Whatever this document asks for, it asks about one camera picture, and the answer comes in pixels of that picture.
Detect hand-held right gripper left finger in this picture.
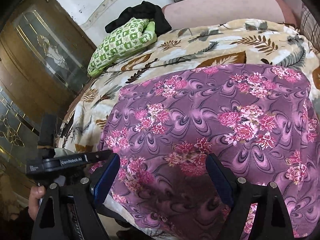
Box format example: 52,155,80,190
31,152,121,240

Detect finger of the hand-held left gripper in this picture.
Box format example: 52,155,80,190
86,150,113,162

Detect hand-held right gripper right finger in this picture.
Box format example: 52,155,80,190
205,153,295,240

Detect purple floral garment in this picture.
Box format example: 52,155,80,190
96,64,320,240

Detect person's left forearm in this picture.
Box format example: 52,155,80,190
10,205,36,240

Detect person's left hand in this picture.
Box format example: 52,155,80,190
27,186,47,221

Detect wooden door with glass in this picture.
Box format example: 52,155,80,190
0,0,98,195

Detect green patterned pillow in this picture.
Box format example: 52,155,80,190
87,17,158,77

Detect leaf print blanket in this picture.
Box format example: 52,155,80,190
59,19,320,233

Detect black cloth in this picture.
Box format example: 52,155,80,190
105,1,172,33

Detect pink bolster cushion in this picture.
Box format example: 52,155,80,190
161,0,297,29

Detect small striped floral cushion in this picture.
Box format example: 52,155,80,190
299,4,320,54

